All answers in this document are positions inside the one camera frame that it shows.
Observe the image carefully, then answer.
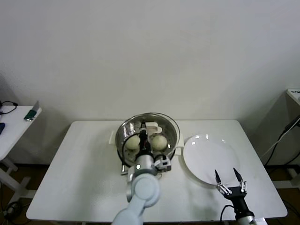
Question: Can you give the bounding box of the white steamed baozi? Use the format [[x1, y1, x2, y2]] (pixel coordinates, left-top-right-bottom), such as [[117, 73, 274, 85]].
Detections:
[[125, 135, 141, 150], [152, 135, 167, 150]]

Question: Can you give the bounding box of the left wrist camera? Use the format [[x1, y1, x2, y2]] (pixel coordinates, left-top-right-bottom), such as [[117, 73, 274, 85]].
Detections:
[[154, 154, 173, 172]]

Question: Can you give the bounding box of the white round plate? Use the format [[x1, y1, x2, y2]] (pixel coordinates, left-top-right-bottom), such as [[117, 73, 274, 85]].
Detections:
[[183, 134, 241, 188]]

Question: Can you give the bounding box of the white power cable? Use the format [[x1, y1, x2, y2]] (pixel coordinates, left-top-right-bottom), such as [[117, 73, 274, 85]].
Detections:
[[261, 131, 288, 160]]

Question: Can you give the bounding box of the white cabinet with label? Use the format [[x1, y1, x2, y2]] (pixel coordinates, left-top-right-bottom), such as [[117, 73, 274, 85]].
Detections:
[[285, 88, 300, 122]]

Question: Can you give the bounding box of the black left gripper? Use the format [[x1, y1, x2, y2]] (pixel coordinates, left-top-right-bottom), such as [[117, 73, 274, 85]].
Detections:
[[138, 121, 150, 155]]

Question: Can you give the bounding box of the white side table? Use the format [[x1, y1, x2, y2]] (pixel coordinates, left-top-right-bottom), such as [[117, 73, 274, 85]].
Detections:
[[0, 105, 43, 204]]

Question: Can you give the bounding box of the black power cable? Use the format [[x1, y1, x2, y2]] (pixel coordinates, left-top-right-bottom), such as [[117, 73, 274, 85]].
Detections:
[[266, 116, 300, 166]]

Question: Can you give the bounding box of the black cable with plug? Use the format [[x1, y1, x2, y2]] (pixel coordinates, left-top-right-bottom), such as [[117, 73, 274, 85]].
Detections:
[[0, 100, 18, 115]]

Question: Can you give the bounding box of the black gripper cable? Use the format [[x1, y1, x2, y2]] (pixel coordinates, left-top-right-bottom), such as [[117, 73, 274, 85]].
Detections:
[[220, 205, 235, 222], [120, 133, 141, 165]]

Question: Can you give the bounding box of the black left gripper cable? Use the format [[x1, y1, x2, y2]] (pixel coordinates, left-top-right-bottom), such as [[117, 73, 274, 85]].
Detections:
[[120, 133, 141, 165]]

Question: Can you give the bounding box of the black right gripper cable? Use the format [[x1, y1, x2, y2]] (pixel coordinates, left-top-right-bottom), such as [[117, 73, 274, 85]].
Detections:
[[220, 205, 235, 222]]

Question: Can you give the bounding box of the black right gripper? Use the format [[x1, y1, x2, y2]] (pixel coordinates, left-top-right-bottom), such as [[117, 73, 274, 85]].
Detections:
[[214, 167, 255, 218]]

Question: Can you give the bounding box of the stainless steel steamer basket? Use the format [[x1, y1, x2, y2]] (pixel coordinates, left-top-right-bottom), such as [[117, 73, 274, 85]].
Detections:
[[115, 113, 179, 167]]

